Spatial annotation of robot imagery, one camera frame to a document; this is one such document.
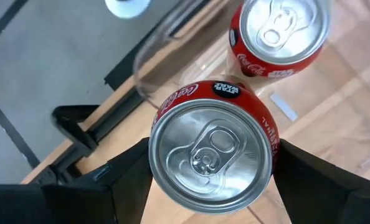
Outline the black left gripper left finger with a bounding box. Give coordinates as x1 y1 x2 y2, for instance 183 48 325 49
43 137 154 224

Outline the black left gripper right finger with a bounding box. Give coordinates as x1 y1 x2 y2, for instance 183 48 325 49
273 139 370 224

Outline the red Coca-Cola can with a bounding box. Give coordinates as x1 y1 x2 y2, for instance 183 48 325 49
148 80 281 215
228 0 331 79

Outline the small white bin sticker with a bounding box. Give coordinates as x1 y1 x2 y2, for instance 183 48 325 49
269 92 298 122

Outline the clear plastic bin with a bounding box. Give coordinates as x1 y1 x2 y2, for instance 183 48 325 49
131 0 370 175

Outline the white pole stand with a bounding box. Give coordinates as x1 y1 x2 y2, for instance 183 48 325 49
104 0 152 19

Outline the black table frame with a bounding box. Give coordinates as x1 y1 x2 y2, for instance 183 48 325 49
21 0 211 187

